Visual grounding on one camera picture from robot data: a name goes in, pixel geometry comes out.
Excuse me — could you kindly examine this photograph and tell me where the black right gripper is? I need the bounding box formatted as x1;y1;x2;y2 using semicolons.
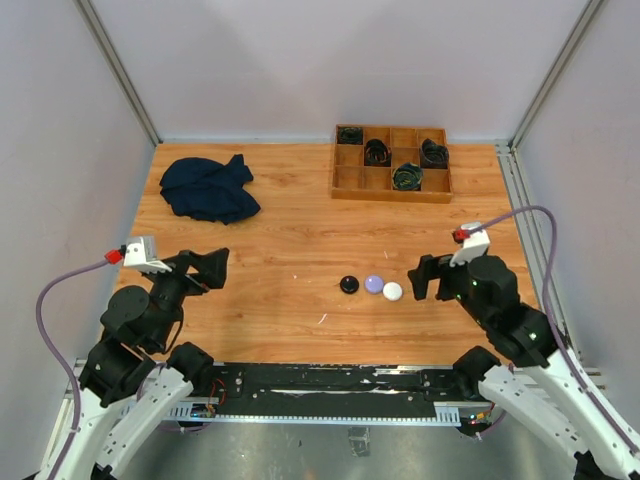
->
408;248;491;329

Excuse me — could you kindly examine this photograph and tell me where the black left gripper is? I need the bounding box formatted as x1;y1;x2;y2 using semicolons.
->
142;245;228;348

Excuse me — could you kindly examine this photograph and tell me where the white round charging case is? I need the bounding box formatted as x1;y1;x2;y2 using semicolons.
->
382;282;404;302

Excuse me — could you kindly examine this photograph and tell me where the purple round charging case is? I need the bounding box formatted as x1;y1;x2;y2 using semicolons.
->
364;275;385;294

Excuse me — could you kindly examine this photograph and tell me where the black round charging case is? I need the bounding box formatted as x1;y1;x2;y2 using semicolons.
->
339;275;360;295

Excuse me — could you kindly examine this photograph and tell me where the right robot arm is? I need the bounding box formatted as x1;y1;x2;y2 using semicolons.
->
408;255;639;479

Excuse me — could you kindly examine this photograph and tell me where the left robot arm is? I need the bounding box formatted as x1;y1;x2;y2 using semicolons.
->
34;237;230;479

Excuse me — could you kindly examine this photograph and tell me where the dark blue cloth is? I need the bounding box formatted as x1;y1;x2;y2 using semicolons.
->
159;154;261;225

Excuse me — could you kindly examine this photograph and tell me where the rolled blue yellow tie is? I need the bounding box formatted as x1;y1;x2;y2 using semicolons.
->
391;162;423;191

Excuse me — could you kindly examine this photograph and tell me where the wooden divided tray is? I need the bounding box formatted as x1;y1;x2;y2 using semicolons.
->
331;124;453;204

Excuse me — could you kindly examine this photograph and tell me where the rolled dark tie right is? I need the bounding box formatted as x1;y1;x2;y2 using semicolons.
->
419;139;449;169

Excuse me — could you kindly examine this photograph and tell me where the rolled dark tie back-left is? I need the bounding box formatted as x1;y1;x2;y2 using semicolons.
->
336;126;363;145

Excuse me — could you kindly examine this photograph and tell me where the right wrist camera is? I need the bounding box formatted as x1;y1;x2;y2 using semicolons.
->
449;222;490;267

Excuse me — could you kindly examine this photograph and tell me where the aluminium frame rail right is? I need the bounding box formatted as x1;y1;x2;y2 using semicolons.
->
495;1;607;348

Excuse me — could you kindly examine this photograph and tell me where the aluminium frame rail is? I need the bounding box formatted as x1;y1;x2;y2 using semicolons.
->
495;1;607;348
73;0;162;147

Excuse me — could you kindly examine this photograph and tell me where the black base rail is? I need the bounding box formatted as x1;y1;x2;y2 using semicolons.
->
193;363;488;421

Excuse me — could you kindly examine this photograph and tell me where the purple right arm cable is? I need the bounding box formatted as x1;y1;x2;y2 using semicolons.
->
469;204;640;451

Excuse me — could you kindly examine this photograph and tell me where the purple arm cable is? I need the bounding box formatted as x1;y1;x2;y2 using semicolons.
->
35;257;114;480
469;204;640;451

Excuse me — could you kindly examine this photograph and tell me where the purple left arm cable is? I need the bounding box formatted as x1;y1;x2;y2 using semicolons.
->
35;257;114;480

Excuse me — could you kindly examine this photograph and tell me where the aluminium frame rail left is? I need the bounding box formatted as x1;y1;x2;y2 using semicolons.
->
73;0;162;147

